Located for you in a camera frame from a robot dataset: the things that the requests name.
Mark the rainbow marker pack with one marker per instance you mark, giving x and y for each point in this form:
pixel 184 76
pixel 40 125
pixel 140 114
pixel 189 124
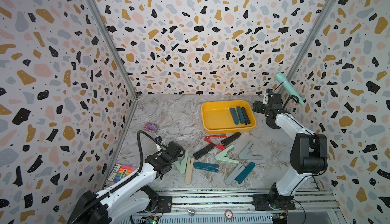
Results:
pixel 119 172

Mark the mint green microphone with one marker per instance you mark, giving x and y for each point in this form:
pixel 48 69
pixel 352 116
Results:
pixel 281 78

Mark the grey open pruning pliers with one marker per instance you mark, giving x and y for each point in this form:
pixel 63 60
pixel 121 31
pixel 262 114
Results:
pixel 246 154

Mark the colourful card box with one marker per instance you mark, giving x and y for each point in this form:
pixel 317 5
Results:
pixel 151 127

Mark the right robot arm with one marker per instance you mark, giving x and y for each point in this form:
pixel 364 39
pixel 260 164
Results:
pixel 308 156

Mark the aluminium frame rail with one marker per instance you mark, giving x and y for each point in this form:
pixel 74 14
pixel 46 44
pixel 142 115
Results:
pixel 234 206

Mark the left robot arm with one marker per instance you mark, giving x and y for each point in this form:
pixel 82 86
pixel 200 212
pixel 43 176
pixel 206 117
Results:
pixel 130 195

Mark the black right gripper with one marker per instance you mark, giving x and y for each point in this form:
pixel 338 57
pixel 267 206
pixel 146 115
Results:
pixel 258 106

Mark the grey pruning pliers lower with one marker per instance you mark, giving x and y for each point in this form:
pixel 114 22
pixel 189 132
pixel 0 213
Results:
pixel 235 173

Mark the mint open pruning pliers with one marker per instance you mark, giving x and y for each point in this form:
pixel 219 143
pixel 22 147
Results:
pixel 223 156

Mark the black pruning pliers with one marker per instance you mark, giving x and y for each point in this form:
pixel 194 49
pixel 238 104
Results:
pixel 227 141
pixel 202 152
pixel 245 115

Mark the yellow plastic storage box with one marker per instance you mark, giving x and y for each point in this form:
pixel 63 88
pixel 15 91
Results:
pixel 217 119

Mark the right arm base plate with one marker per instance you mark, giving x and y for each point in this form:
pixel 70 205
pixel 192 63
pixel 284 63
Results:
pixel 263 202

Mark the beige pruning pliers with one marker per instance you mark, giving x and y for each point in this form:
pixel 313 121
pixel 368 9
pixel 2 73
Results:
pixel 189 170

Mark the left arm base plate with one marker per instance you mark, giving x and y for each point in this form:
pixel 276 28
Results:
pixel 161 204

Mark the teal pruning pliers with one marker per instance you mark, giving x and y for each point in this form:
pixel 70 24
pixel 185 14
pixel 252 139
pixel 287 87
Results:
pixel 206 167
pixel 245 172
pixel 240 115
pixel 234 116

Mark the mint V pruning pliers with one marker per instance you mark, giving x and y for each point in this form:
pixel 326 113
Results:
pixel 181 166

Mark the red pruning pliers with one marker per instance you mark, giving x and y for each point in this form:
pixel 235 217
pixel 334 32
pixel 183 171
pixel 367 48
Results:
pixel 216 140

